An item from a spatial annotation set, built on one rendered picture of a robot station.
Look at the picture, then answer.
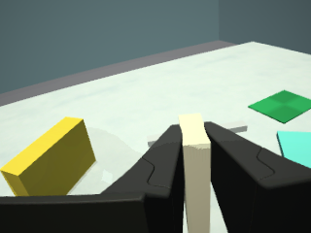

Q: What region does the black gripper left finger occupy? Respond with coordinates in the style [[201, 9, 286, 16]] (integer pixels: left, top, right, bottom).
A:
[[0, 124, 186, 233]]

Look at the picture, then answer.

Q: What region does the turquoise flat slab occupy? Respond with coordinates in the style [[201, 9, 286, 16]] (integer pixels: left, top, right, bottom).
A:
[[276, 131, 311, 167]]

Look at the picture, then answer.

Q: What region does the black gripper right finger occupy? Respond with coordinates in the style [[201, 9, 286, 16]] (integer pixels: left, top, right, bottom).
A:
[[203, 121, 311, 233]]

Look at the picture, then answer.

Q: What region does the grey rectangular bar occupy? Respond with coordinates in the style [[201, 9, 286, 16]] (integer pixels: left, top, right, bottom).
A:
[[147, 120, 248, 148]]

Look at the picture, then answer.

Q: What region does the green flat slab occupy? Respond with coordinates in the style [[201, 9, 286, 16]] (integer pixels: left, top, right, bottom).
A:
[[248, 89, 311, 124]]

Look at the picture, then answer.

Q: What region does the yellow rectangular block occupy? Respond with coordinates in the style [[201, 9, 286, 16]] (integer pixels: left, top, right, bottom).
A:
[[0, 116, 96, 197]]

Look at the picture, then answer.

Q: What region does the cream rectangular block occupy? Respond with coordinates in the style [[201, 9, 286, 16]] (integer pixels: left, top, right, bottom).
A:
[[178, 113, 211, 233]]

